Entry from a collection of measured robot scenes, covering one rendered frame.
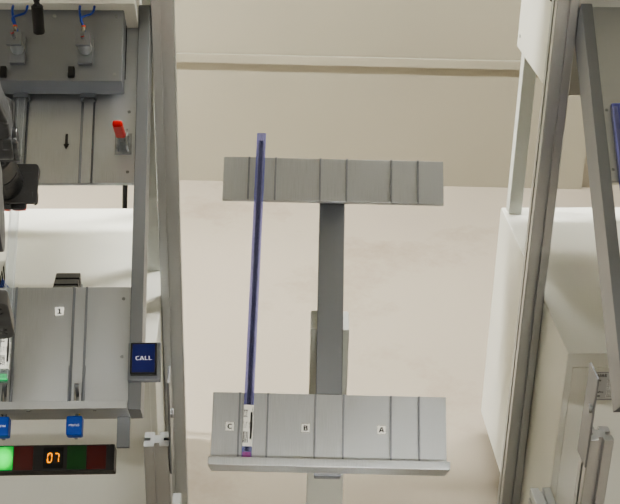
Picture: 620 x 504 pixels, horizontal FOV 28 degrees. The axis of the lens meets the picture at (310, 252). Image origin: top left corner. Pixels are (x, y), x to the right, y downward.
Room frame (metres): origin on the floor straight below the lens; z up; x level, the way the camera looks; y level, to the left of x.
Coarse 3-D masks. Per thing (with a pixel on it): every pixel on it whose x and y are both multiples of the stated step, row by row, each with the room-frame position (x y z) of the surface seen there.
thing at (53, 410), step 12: (0, 408) 1.57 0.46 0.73; (12, 408) 1.57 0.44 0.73; (24, 408) 1.57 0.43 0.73; (36, 408) 1.57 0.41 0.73; (48, 408) 1.58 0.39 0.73; (60, 408) 1.58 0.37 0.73; (72, 408) 1.58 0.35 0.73; (84, 408) 1.58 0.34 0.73; (96, 408) 1.58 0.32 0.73; (108, 408) 1.58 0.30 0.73; (120, 408) 1.58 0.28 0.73
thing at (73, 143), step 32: (128, 32) 2.08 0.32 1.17; (128, 64) 2.03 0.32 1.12; (32, 96) 1.98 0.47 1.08; (64, 96) 1.98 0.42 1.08; (96, 96) 1.99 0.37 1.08; (128, 96) 1.99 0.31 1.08; (32, 128) 1.94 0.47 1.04; (64, 128) 1.94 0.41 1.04; (96, 128) 1.94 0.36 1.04; (128, 128) 1.95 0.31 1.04; (32, 160) 1.89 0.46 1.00; (64, 160) 1.90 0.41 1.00; (96, 160) 1.90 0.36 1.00; (128, 160) 1.90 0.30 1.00
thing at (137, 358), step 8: (136, 344) 1.64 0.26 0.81; (144, 344) 1.64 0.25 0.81; (152, 344) 1.64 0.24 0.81; (136, 352) 1.63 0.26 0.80; (144, 352) 1.63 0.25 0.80; (152, 352) 1.63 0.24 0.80; (136, 360) 1.62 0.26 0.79; (144, 360) 1.62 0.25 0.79; (152, 360) 1.62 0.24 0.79; (136, 368) 1.61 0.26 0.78; (144, 368) 1.61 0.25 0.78; (152, 368) 1.61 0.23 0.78
